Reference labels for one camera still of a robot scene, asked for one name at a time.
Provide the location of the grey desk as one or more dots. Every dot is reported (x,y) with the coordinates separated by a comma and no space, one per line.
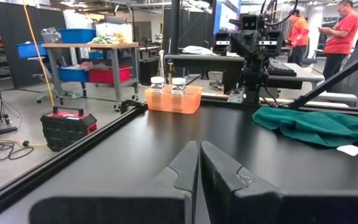
(204,60)
(306,74)

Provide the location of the person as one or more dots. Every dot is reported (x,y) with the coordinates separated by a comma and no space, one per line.
(298,31)
(342,40)

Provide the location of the white lid spice jar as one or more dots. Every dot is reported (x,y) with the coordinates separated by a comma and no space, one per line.
(157,84)

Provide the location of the orange plastic bin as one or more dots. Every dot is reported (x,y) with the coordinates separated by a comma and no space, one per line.
(172,104)

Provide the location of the green cloth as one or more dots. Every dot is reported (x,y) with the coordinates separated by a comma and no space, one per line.
(315,127)

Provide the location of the wooden top work table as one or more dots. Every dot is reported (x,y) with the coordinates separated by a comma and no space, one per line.
(89,45)

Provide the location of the black vertical pole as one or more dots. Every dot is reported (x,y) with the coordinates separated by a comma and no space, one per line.
(175,28)

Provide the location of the blue display screen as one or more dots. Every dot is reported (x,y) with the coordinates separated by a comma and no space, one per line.
(225,15)

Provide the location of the red black power station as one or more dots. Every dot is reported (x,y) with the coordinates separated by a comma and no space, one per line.
(67,130)

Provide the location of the blue storage bin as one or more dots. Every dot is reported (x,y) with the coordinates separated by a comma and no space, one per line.
(77,36)
(73,74)
(30,50)

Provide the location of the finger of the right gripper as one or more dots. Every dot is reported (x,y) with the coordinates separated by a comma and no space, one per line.
(275,37)
(222,39)

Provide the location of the red storage bin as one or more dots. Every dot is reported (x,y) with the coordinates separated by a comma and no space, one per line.
(109,75)

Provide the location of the clear storage box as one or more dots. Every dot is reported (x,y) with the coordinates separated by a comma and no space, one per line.
(113,29)

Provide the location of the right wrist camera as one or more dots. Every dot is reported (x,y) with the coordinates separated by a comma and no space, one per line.
(250,22)

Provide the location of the white card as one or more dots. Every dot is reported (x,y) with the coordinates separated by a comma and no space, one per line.
(350,150)

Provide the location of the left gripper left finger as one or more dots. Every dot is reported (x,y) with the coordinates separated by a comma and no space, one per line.
(154,202)

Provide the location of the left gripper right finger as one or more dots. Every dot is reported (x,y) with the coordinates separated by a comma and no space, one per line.
(259,205)

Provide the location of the green yellow item pile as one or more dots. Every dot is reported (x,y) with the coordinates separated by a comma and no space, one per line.
(104,40)

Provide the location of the black computer keyboard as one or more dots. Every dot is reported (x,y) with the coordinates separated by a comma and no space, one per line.
(280,69)

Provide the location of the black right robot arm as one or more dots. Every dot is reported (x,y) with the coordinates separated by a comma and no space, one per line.
(253,77)

